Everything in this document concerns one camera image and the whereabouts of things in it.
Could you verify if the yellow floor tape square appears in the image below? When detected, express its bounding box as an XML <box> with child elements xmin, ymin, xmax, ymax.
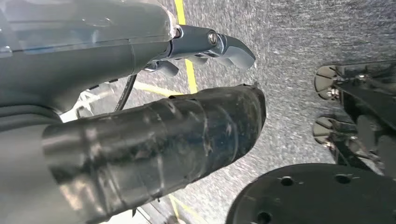
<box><xmin>133</xmin><ymin>0</ymin><xmax>211</xmax><ymax>224</ymax></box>

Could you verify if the black robot lower body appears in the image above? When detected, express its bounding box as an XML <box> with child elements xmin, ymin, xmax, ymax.
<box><xmin>311</xmin><ymin>60</ymin><xmax>396</xmax><ymax>180</ymax></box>

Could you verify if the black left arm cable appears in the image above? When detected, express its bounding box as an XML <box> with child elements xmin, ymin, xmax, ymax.
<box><xmin>113</xmin><ymin>73</ymin><xmax>139</xmax><ymax>112</ymax></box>

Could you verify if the black round base plate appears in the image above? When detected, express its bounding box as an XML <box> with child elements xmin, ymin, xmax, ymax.
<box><xmin>225</xmin><ymin>163</ymin><xmax>396</xmax><ymax>224</ymax></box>

